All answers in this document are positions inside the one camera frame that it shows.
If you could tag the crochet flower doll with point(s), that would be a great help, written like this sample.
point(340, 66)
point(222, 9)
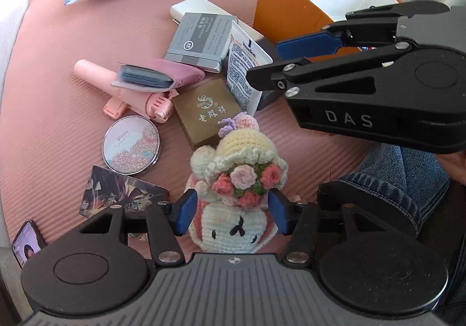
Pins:
point(233, 162)

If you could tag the white printed packet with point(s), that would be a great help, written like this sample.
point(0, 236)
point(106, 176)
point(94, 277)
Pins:
point(242, 67)

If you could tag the dark blue gift box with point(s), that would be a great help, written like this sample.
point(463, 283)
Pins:
point(271, 100)

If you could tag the round floral compact mirror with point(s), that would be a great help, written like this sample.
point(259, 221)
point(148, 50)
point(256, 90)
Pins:
point(131, 145)

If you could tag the grey photo card box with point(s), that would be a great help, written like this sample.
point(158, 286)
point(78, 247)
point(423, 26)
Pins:
point(196, 42)

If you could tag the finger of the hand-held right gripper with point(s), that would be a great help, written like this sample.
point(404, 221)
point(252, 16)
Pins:
point(276, 73)
point(309, 45)

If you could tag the pink selfie stick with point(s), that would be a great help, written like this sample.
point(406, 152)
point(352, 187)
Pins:
point(94, 74)

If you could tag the white rectangular case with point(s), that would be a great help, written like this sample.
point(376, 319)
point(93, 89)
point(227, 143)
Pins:
point(196, 5)

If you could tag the gold gift box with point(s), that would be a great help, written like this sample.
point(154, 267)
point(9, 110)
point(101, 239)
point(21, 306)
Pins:
point(204, 107)

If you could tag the pink card wallet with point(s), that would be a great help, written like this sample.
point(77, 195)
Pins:
point(182, 73)

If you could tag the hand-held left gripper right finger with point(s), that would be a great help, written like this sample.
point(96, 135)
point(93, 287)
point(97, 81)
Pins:
point(278, 213)

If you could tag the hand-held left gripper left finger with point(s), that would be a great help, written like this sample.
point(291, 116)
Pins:
point(185, 213)

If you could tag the printed art card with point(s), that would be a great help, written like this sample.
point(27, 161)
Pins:
point(116, 191)

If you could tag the pink ribbed mat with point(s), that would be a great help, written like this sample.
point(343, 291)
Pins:
point(54, 111)

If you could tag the orange cardboard box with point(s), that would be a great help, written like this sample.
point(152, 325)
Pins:
point(287, 5)

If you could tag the smartphone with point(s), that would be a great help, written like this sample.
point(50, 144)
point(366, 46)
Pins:
point(27, 242)

